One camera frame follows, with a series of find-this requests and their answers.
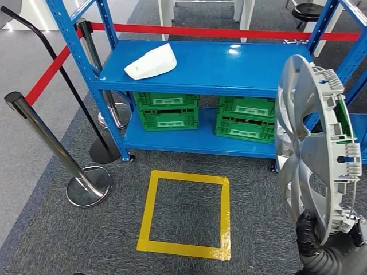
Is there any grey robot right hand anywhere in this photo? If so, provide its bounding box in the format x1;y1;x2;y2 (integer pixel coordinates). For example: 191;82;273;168
295;209;367;275

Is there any grey plastic wheel hubcap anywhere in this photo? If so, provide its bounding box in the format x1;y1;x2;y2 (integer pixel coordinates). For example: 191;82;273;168
274;54;362;246

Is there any blue metal shelf rack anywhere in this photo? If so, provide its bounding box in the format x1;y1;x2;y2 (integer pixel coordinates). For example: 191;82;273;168
45;0;367;174

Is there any white mirror cover part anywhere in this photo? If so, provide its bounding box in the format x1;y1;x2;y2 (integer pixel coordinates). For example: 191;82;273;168
124;42;177;81

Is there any yellow floor tape square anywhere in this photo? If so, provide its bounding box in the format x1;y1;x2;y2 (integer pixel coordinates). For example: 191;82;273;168
137;170;232;262

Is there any white side desk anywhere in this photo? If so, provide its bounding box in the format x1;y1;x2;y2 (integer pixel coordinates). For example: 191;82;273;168
304;3;344;58

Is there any black round stool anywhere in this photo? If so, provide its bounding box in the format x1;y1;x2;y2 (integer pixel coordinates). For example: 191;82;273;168
291;3;325;30

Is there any red barrier belt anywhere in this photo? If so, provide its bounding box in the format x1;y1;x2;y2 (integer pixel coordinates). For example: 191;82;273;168
24;22;360;107

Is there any white lit plinth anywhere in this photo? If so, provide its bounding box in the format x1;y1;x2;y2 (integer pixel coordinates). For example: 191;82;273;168
8;0;58;31

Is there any chrome stanchion post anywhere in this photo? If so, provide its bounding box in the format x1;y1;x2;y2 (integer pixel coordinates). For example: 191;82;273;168
75;18;132;130
4;91;112;209

